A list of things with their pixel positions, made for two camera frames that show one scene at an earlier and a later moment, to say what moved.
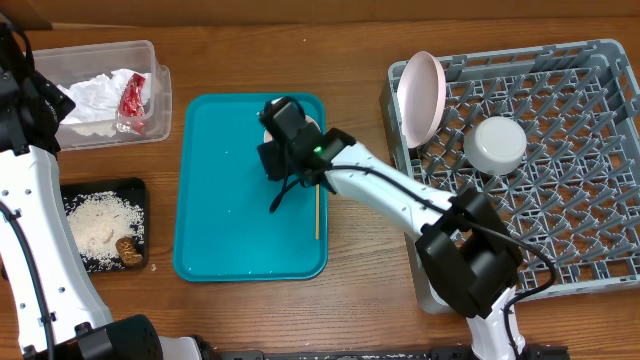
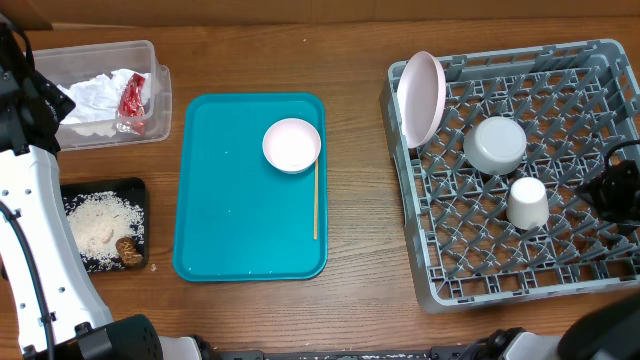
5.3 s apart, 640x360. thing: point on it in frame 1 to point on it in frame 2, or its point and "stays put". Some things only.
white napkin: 96,99 stays put
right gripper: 269,155 to 602,193
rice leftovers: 100,220 stays put
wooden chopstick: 317,200 stays put
